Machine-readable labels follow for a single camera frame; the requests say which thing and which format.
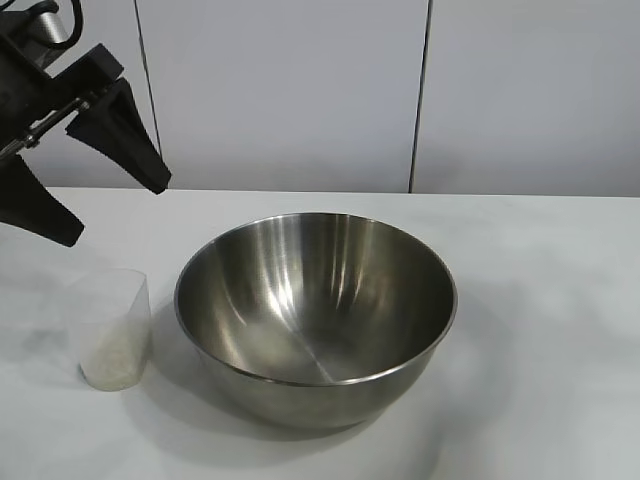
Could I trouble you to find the clear plastic measuring cup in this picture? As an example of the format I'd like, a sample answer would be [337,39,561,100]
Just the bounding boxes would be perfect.
[40,268,153,392]

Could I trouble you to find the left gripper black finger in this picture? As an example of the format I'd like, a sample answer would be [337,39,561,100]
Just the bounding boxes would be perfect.
[64,77,173,195]
[0,152,85,247]

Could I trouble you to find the black cable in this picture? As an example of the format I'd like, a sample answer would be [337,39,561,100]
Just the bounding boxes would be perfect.
[24,0,84,49]

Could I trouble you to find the stainless steel mixing bowl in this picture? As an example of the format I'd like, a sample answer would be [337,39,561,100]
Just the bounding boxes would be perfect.
[173,213,459,430]

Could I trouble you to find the white rice grains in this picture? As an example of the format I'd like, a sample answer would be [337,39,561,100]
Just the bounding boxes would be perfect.
[82,319,146,391]

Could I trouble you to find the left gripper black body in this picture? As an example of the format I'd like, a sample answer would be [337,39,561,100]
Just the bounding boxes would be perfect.
[0,9,124,161]

